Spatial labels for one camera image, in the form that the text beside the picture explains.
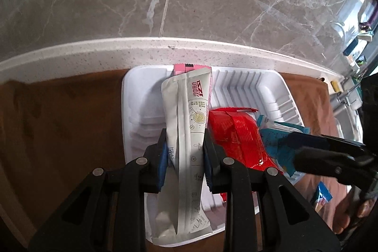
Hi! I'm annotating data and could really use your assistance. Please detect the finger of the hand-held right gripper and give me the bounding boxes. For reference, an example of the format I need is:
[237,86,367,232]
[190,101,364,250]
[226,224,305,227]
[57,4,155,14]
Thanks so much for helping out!
[279,132,367,156]
[292,146,378,199]

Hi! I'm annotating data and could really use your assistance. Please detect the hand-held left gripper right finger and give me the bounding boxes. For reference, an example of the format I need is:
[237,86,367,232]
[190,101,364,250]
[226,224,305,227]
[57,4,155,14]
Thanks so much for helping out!
[202,129,341,252]

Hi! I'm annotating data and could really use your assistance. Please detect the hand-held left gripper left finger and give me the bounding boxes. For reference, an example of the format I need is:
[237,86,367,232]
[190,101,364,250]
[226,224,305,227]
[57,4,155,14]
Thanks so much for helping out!
[28,128,170,252]

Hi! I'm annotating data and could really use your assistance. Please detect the teal snack packet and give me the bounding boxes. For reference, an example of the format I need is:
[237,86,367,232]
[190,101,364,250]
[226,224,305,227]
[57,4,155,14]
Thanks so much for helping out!
[255,115,310,179]

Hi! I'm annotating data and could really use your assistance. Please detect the white printed snack packet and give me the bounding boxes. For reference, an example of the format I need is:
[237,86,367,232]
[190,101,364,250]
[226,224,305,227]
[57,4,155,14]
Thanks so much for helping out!
[154,67,214,243]

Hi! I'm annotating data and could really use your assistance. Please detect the white plastic tray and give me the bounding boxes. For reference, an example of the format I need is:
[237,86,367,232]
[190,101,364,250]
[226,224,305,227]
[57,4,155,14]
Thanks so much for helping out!
[122,64,305,247]

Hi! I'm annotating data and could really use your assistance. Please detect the person's right hand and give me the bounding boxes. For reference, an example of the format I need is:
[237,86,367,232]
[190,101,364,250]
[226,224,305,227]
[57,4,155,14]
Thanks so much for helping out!
[332,187,371,236]

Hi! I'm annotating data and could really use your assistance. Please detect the small blue snack packet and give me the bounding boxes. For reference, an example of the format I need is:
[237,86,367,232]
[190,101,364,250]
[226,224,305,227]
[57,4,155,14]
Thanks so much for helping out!
[310,181,334,213]

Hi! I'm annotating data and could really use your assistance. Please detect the red snack packet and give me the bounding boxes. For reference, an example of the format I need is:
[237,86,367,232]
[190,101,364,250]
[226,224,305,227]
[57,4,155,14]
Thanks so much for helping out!
[208,107,284,202]

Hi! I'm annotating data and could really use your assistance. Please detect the pink snack packet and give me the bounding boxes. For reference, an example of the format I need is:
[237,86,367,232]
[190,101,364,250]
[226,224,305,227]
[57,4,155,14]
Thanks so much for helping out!
[173,63,212,111]

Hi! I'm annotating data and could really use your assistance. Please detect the brown tablecloth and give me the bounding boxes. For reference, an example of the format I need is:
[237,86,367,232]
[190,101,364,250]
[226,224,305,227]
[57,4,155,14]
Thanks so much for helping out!
[0,69,355,252]

